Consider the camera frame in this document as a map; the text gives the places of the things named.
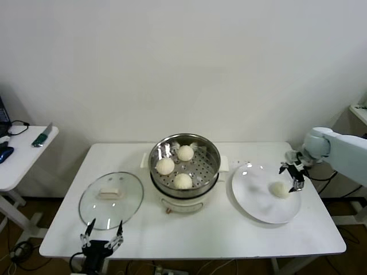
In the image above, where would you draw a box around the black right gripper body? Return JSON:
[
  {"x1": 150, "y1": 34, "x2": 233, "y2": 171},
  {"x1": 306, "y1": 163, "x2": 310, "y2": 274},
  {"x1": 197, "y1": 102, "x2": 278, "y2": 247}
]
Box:
[{"x1": 286, "y1": 164, "x2": 306, "y2": 183}]

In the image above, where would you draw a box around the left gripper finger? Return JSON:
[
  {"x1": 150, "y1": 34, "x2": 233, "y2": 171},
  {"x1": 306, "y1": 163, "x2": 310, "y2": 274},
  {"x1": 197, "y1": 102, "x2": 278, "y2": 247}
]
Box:
[
  {"x1": 79, "y1": 218, "x2": 96, "y2": 248},
  {"x1": 104, "y1": 219, "x2": 124, "y2": 250}
]

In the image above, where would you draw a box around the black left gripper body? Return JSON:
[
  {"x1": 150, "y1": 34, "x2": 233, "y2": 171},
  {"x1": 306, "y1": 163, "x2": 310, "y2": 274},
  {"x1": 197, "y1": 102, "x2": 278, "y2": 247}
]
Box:
[{"x1": 81, "y1": 240, "x2": 113, "y2": 273}]

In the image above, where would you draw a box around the white steamed baozi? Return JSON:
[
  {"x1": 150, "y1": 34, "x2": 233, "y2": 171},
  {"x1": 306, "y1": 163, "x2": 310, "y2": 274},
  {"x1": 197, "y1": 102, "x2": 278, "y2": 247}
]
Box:
[
  {"x1": 176, "y1": 145, "x2": 194, "y2": 162},
  {"x1": 269, "y1": 182, "x2": 290, "y2": 199},
  {"x1": 156, "y1": 158, "x2": 175, "y2": 176},
  {"x1": 173, "y1": 172, "x2": 193, "y2": 190}
]

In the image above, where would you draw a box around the glass lid with cream handle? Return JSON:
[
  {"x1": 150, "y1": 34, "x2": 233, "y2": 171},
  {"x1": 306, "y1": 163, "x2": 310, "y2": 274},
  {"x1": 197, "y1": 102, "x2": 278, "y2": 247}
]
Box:
[{"x1": 78, "y1": 171, "x2": 145, "y2": 230}]

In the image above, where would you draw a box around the stainless steel steamer basket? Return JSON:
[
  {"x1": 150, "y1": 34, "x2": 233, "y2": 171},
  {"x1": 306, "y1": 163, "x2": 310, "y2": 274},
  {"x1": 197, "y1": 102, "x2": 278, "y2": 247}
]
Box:
[{"x1": 148, "y1": 132, "x2": 222, "y2": 195}]

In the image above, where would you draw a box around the white round plate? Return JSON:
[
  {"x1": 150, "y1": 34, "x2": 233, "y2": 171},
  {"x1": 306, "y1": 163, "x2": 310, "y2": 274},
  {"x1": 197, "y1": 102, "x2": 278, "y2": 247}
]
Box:
[{"x1": 231, "y1": 163, "x2": 302, "y2": 225}]

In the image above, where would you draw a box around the white power strip under table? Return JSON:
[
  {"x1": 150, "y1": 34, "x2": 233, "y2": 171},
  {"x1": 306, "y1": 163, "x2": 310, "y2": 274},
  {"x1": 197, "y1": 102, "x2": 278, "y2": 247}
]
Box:
[{"x1": 154, "y1": 265, "x2": 187, "y2": 275}]

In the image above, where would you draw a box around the white stand base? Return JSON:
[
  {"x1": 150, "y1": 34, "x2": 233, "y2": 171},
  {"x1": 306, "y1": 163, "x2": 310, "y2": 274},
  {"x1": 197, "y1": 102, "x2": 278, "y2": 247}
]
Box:
[{"x1": 332, "y1": 200, "x2": 367, "y2": 227}]

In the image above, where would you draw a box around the white electric cooker base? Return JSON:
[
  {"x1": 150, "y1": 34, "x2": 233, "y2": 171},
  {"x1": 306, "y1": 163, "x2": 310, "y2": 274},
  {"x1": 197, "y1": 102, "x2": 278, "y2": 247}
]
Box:
[{"x1": 139, "y1": 152, "x2": 230, "y2": 215}]

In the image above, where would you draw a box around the white shelf board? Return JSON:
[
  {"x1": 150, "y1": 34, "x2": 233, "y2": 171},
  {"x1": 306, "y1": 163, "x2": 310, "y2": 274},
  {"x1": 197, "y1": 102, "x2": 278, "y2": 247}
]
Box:
[{"x1": 349, "y1": 103, "x2": 367, "y2": 127}]

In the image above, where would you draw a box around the white side table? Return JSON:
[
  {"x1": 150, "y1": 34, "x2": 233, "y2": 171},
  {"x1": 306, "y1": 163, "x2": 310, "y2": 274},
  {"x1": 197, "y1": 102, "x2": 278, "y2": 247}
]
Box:
[{"x1": 0, "y1": 125, "x2": 60, "y2": 244}]

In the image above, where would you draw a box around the blue computer mouse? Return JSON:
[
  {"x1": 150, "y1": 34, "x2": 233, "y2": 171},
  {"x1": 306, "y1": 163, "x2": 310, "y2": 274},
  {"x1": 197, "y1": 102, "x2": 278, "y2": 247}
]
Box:
[{"x1": 0, "y1": 146, "x2": 14, "y2": 164}]

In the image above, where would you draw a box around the black laptop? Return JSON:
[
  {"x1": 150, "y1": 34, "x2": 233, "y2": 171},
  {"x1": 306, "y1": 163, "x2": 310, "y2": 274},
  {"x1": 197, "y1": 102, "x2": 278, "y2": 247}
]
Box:
[{"x1": 0, "y1": 96, "x2": 12, "y2": 138}]

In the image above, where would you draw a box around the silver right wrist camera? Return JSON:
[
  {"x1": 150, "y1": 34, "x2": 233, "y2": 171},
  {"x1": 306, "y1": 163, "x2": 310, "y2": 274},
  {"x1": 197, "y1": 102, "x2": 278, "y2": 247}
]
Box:
[{"x1": 284, "y1": 150, "x2": 304, "y2": 166}]

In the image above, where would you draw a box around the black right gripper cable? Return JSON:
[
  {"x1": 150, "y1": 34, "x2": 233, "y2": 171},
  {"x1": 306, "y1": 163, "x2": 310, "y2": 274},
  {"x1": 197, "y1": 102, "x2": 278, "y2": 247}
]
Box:
[{"x1": 303, "y1": 167, "x2": 338, "y2": 182}]

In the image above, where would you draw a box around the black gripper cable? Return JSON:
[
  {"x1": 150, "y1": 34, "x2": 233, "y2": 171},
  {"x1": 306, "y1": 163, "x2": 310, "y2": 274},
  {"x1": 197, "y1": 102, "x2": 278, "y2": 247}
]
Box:
[
  {"x1": 303, "y1": 167, "x2": 338, "y2": 182},
  {"x1": 69, "y1": 252, "x2": 85, "y2": 272}
]

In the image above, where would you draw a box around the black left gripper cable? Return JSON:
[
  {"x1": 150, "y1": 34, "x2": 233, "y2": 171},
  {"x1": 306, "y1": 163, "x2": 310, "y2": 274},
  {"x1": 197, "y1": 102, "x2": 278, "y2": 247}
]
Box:
[{"x1": 69, "y1": 252, "x2": 85, "y2": 272}]

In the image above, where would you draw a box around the green handled knife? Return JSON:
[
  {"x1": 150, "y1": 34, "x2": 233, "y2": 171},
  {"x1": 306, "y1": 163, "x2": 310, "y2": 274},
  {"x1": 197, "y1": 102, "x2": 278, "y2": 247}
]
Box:
[{"x1": 30, "y1": 121, "x2": 53, "y2": 148}]

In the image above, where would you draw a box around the thin black looped cable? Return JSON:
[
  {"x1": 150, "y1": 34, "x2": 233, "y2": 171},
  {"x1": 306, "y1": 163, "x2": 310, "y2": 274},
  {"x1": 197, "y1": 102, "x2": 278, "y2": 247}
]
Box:
[{"x1": 6, "y1": 119, "x2": 30, "y2": 137}]

